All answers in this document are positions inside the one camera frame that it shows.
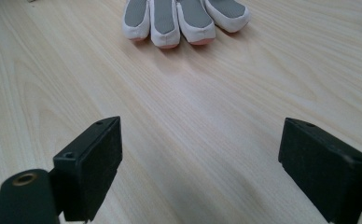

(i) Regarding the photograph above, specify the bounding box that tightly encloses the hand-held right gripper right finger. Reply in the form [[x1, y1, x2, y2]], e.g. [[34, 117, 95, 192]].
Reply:
[[277, 117, 362, 224]]

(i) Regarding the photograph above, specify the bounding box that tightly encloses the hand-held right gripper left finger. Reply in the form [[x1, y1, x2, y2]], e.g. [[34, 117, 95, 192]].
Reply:
[[52, 116, 123, 224]]

